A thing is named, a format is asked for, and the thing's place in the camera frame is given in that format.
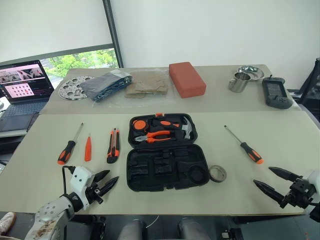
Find light patterned shoe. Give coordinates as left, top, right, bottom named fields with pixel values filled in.
left=0, top=211, right=17, bottom=237

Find stainless steel cup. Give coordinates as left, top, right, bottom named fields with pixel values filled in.
left=227, top=71, right=252, bottom=94

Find dark blue folded cloth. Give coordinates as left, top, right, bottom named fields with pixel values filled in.
left=79, top=69, right=133, bottom=102

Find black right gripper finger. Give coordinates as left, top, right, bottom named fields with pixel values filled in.
left=252, top=179, right=286, bottom=205
left=268, top=166, right=304, bottom=182

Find orange black tape measure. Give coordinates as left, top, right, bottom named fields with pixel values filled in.
left=131, top=119, right=150, bottom=132

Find black chair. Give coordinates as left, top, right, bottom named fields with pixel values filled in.
left=298, top=57, right=320, bottom=121

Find grey rounded shape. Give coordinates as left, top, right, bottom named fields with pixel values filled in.
left=177, top=217, right=211, bottom=240
left=117, top=218, right=151, bottom=240

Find black orange utility knife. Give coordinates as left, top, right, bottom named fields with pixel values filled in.
left=106, top=127, right=121, bottom=165

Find dark window frame post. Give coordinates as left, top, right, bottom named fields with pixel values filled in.
left=102, top=0, right=125, bottom=69

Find open laptop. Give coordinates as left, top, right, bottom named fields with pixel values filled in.
left=0, top=59, right=55, bottom=133

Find small orange screwdriver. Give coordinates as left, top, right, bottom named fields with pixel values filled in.
left=84, top=133, right=92, bottom=163

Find black handheld device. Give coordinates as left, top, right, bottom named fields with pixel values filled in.
left=261, top=74, right=294, bottom=110

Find black tool case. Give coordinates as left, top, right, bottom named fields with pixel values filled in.
left=126, top=113, right=211, bottom=193

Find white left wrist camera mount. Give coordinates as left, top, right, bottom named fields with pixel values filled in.
left=69, top=166, right=97, bottom=211

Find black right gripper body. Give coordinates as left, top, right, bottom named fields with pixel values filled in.
left=279, top=178, right=317, bottom=210

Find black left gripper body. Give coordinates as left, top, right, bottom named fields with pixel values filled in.
left=85, top=175, right=104, bottom=205

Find long screwdriver black orange handle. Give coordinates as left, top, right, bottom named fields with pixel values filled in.
left=223, top=124, right=265, bottom=165
left=57, top=122, right=85, bottom=166

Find grey tape roll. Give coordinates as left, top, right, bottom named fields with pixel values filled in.
left=208, top=164, right=228, bottom=183

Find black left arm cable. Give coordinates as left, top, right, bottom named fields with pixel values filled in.
left=61, top=165, right=76, bottom=196

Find clear plastic bag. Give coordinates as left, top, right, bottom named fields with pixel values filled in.
left=91, top=66, right=178, bottom=109

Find perforated round metal disc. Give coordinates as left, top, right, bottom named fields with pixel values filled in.
left=58, top=75, right=97, bottom=101

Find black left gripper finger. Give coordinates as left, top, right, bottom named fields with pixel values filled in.
left=94, top=169, right=111, bottom=184
left=98, top=176, right=120, bottom=196

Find claw hammer black orange handle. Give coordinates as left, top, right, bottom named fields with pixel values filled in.
left=150, top=116, right=197, bottom=140

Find stainless steel bowl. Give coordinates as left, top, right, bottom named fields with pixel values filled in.
left=236, top=64, right=266, bottom=82

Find beige folded cloth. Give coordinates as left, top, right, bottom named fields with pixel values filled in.
left=124, top=70, right=170, bottom=99

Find orange red rectangular block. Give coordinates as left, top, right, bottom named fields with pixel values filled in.
left=168, top=61, right=208, bottom=99

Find orange handled pliers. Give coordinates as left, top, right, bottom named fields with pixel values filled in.
left=134, top=130, right=174, bottom=145

